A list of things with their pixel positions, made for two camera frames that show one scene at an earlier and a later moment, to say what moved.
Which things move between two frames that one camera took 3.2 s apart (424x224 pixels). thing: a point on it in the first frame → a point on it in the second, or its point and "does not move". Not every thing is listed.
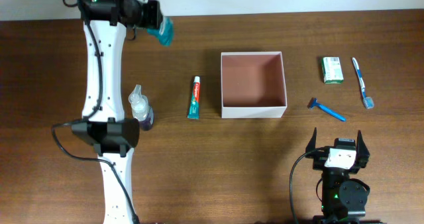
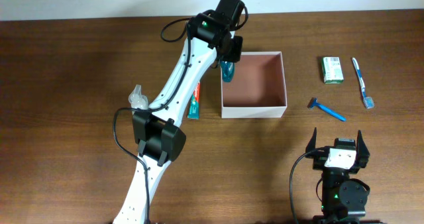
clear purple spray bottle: (141, 110) does not move
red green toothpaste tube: (193, 112) does not move
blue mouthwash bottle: (165, 32) → (227, 70)
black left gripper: (156, 14) → (234, 52)
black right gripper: (318, 162) does not move
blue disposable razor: (313, 102) does not move
